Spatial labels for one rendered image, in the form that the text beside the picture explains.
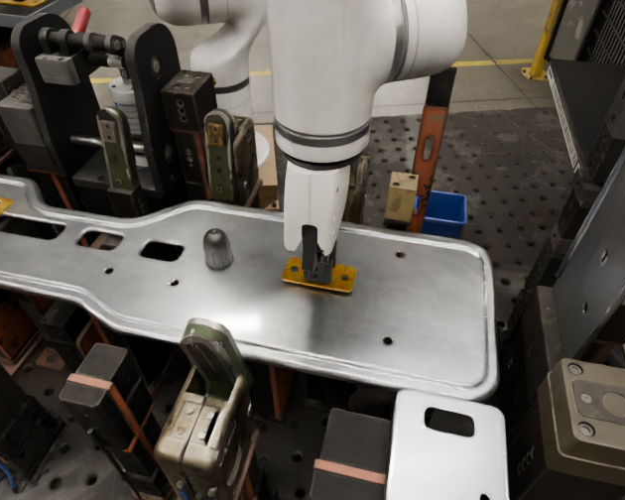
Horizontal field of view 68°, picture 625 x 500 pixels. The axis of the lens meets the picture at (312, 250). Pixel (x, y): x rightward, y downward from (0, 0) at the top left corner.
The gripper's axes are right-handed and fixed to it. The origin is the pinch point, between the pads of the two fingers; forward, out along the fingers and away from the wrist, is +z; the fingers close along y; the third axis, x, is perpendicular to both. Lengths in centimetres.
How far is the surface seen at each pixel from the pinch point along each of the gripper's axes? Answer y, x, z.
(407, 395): 12.8, 11.4, 3.0
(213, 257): 1.6, -12.4, 0.9
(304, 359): 11.0, 0.8, 3.3
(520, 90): -277, 74, 103
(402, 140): -82, 6, 33
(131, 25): -326, -233, 103
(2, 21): -27, -56, -13
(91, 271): 5.3, -26.8, 3.0
